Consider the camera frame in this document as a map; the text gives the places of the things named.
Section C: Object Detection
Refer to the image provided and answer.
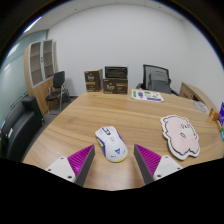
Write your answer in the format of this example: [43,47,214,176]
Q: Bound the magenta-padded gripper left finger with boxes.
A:
[45,144,96,188]

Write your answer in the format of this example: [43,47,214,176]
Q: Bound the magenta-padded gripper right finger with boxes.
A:
[133,143,184,186]

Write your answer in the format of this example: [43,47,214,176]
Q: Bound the white blue yellow computer mouse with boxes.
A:
[94,125,129,164]

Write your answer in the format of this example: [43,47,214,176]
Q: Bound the pink pig-shaped mouse pad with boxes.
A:
[160,114,201,161]

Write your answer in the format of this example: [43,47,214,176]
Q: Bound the white sticker sheet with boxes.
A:
[131,88,165,103]

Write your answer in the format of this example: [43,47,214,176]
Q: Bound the black leather sofa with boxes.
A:
[0,96,45,163]

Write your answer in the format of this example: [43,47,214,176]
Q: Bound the tall brown cardboard box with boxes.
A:
[83,68,103,93]

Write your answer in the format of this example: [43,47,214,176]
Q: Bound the black mesh office chair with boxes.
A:
[135,64,179,96]

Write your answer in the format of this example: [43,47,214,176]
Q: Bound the wooden side desk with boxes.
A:
[179,81,219,113]

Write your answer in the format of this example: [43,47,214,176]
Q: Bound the black visitor chair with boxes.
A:
[45,70,70,113]

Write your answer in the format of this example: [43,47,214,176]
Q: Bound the wooden shelf unit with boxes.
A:
[23,39,59,116]

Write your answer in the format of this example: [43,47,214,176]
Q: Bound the purple card package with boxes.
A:
[217,101,224,128]

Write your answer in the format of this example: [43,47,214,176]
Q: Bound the black cardboard box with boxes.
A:
[104,65,129,80]

